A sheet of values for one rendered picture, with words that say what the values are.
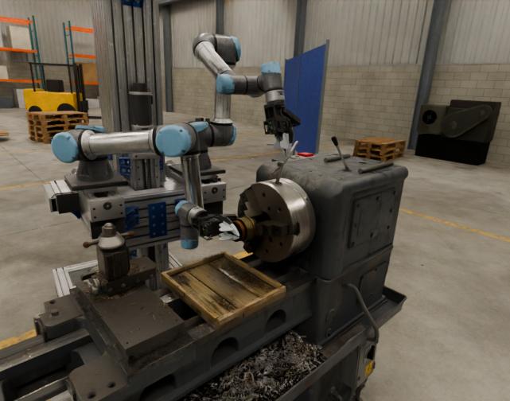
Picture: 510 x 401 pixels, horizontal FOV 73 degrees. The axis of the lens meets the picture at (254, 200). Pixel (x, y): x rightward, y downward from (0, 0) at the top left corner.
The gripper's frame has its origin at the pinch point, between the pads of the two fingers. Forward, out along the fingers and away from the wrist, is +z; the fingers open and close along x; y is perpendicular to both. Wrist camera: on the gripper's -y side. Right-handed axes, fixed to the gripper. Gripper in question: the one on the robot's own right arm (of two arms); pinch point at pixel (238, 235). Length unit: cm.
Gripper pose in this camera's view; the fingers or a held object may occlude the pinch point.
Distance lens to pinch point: 121.1
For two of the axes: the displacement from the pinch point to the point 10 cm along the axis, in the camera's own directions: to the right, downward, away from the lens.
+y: -7.5, 1.7, -6.3
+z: 6.6, 2.6, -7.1
